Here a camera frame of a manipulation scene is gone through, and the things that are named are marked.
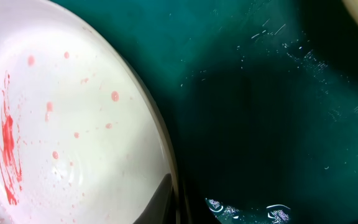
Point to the white plate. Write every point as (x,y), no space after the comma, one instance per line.
(81,140)

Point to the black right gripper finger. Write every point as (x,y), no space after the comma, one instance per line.
(160,209)

